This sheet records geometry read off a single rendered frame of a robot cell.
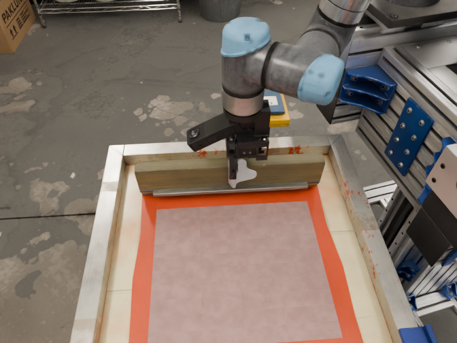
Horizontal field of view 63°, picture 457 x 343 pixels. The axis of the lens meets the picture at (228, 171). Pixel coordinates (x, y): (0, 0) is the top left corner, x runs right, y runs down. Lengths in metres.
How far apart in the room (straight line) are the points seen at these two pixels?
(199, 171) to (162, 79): 2.17
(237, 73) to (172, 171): 0.28
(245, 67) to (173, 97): 2.15
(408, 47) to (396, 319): 0.62
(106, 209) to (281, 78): 0.46
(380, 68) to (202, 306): 0.69
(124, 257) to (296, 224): 0.37
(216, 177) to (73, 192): 1.52
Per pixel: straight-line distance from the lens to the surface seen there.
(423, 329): 0.75
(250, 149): 0.75
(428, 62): 0.99
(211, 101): 2.68
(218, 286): 0.75
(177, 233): 0.82
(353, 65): 0.99
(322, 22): 0.68
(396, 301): 0.76
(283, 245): 0.80
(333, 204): 0.89
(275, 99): 1.11
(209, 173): 0.80
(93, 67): 3.19
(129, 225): 0.85
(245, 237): 0.80
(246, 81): 0.62
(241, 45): 0.59
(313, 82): 0.58
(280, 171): 0.82
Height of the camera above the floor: 1.64
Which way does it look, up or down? 48 degrees down
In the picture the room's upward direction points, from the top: straight up
